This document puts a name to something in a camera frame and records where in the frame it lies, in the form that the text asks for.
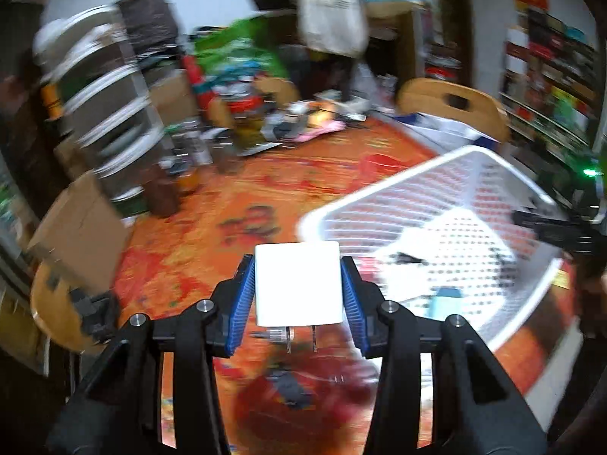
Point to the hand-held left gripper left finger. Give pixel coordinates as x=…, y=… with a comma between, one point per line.
x=239, y=308

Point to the brown ceramic jar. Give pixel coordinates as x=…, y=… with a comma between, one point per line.
x=165, y=194

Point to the closed cardboard box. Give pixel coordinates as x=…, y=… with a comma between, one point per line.
x=173, y=97

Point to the small black device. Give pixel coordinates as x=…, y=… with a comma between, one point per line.
x=289, y=386

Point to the white perforated plastic basket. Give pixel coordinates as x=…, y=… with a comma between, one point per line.
x=474, y=199

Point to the green shopping bag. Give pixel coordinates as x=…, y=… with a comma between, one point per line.
x=237, y=47

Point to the white plug charger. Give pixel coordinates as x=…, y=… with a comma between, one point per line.
x=298, y=284

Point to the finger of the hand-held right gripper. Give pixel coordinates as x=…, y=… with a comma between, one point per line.
x=540, y=225

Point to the shelf of books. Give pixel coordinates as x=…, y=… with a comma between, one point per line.
x=550, y=80

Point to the small blue box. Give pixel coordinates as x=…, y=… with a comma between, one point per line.
x=445, y=303

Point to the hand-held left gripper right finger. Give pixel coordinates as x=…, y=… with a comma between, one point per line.
x=355, y=308

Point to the black plastic bag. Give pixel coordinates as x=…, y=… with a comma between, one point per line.
x=149, y=14

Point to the glass pickle jar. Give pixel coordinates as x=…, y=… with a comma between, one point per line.
x=247, y=121

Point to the white plastic bag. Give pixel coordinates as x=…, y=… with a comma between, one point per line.
x=332, y=9

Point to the dark mirrored wardrobe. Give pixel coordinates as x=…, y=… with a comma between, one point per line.
x=19, y=118

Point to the white power strip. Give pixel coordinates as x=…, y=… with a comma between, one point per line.
x=351, y=105

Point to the wooden chair back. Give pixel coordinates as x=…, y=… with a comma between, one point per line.
x=427, y=97

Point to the white and blue paper bag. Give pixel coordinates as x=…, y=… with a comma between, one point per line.
x=441, y=128

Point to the black lidded glass jar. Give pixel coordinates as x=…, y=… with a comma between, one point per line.
x=227, y=154

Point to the white plastic drawer tower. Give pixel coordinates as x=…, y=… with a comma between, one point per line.
x=104, y=104

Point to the small white box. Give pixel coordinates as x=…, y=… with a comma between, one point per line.
x=410, y=275

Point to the open cardboard box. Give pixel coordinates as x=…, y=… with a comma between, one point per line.
x=80, y=232

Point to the small orange jar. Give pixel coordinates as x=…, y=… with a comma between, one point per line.
x=188, y=181

